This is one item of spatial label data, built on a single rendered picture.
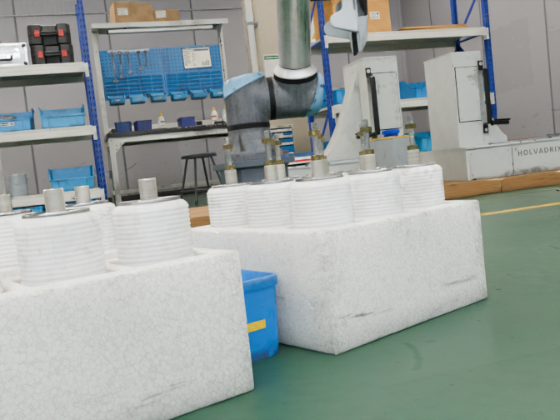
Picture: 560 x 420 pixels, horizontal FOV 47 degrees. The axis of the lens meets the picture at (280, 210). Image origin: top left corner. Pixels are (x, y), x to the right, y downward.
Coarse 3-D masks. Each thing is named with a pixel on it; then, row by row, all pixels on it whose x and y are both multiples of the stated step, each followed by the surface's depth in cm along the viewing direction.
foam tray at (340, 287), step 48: (192, 240) 119; (240, 240) 107; (288, 240) 98; (336, 240) 93; (384, 240) 100; (432, 240) 108; (480, 240) 116; (288, 288) 99; (336, 288) 93; (384, 288) 100; (432, 288) 107; (480, 288) 116; (288, 336) 101; (336, 336) 93; (384, 336) 100
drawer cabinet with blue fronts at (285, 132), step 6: (276, 126) 675; (282, 126) 677; (288, 126) 679; (276, 132) 673; (282, 132) 675; (288, 132) 677; (282, 138) 676; (288, 138) 678; (282, 144) 674; (288, 144) 676; (294, 144) 681; (282, 150) 675; (288, 150) 677; (294, 150) 679
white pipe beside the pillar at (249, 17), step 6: (246, 0) 731; (246, 6) 732; (246, 12) 733; (246, 18) 735; (252, 18) 734; (252, 24) 733; (252, 30) 734; (252, 36) 734; (252, 42) 734; (252, 48) 734; (252, 54) 735; (252, 60) 736; (252, 66) 737
